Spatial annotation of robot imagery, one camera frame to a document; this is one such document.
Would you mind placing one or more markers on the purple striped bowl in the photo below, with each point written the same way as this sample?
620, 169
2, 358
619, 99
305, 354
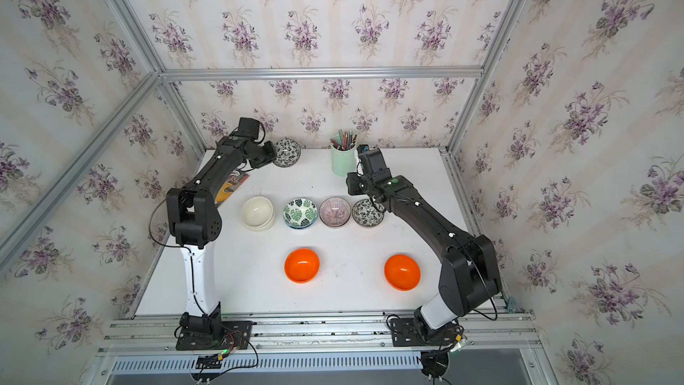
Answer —
335, 212

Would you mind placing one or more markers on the green leaf pattern bowl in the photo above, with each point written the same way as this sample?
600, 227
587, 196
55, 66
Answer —
300, 213

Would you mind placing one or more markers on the pink floral black-leaf bowl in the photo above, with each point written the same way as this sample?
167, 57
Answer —
288, 153

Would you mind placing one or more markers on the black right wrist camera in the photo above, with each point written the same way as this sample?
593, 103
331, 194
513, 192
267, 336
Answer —
372, 162

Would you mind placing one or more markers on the mint green pencil cup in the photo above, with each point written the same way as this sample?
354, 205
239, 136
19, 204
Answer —
343, 162

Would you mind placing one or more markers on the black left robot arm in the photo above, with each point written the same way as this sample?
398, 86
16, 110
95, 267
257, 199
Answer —
194, 222

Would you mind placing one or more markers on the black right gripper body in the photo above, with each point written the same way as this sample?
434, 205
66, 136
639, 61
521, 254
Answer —
359, 184

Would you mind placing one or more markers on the coloured pencils bundle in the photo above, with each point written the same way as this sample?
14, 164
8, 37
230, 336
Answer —
344, 140

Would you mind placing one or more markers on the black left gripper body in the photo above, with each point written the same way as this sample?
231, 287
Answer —
264, 155

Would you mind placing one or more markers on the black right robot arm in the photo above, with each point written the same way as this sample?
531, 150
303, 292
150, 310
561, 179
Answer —
469, 274

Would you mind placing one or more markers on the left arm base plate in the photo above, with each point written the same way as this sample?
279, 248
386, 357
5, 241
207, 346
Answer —
230, 335

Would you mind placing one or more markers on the black white floral bowl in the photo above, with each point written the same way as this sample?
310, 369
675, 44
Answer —
365, 214

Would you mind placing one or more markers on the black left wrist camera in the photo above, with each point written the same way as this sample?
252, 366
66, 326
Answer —
248, 128

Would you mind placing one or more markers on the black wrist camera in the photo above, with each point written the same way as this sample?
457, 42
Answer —
372, 162
248, 128

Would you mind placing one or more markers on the yellow illustrated children's book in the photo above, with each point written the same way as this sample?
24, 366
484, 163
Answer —
231, 185

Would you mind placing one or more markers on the orange plastic bowl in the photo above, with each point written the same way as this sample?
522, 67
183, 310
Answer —
302, 265
402, 272

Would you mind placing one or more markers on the cream white bowl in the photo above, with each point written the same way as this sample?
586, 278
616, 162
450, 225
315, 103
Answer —
257, 213

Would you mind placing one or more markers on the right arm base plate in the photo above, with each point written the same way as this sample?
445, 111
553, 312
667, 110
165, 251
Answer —
410, 332

